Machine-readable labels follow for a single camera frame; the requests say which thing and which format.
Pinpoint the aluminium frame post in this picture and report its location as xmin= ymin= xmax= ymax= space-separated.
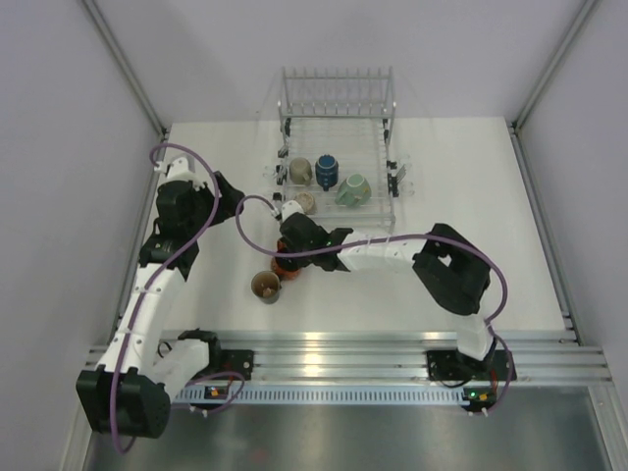
xmin=79 ymin=0 xmax=168 ymax=138
xmin=509 ymin=0 xmax=602 ymax=135

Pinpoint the dark blue mug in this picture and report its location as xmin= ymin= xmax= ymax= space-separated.
xmin=315 ymin=154 xmax=340 ymax=191

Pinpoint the right aluminium frame post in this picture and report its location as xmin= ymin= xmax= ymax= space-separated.
xmin=509 ymin=0 xmax=602 ymax=135

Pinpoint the black and red mug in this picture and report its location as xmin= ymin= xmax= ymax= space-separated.
xmin=271 ymin=257 xmax=301 ymax=281

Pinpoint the aluminium rail base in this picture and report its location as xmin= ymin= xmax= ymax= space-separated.
xmin=80 ymin=331 xmax=612 ymax=384

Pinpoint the left aluminium frame post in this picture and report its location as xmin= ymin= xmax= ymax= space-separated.
xmin=79 ymin=0 xmax=168 ymax=138

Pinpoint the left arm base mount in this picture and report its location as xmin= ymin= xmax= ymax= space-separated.
xmin=217 ymin=349 xmax=255 ymax=381

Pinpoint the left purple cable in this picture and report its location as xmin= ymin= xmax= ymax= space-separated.
xmin=110 ymin=142 xmax=246 ymax=455

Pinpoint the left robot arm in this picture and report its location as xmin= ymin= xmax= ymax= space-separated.
xmin=76 ymin=173 xmax=243 ymax=439

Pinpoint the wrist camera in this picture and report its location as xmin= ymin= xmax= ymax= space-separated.
xmin=155 ymin=153 xmax=202 ymax=190
xmin=271 ymin=199 xmax=305 ymax=223

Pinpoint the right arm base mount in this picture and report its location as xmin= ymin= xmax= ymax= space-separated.
xmin=426 ymin=349 xmax=517 ymax=384

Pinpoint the olive grey mug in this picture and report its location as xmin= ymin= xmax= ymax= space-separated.
xmin=288 ymin=157 xmax=312 ymax=185

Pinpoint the teal green cup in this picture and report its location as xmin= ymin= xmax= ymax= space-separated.
xmin=335 ymin=174 xmax=372 ymax=208

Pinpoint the brown mug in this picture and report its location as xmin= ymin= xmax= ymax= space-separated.
xmin=250 ymin=271 xmax=282 ymax=304

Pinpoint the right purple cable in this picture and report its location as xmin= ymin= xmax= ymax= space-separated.
xmin=235 ymin=195 xmax=516 ymax=413

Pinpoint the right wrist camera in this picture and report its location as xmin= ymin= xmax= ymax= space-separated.
xmin=271 ymin=199 xmax=305 ymax=223

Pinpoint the beige speckled cup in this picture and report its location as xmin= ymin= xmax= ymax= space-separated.
xmin=294 ymin=191 xmax=317 ymax=215

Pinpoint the slotted cable duct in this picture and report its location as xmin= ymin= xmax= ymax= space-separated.
xmin=171 ymin=382 xmax=467 ymax=404

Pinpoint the metal wire dish rack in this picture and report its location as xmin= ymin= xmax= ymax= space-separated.
xmin=265 ymin=67 xmax=407 ymax=234

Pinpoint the purple cable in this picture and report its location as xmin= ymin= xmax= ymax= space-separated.
xmin=235 ymin=195 xmax=516 ymax=413
xmin=110 ymin=142 xmax=246 ymax=455

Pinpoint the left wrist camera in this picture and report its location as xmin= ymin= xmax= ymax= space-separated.
xmin=155 ymin=153 xmax=202 ymax=190

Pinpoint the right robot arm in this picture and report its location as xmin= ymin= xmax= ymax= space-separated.
xmin=279 ymin=213 xmax=496 ymax=379

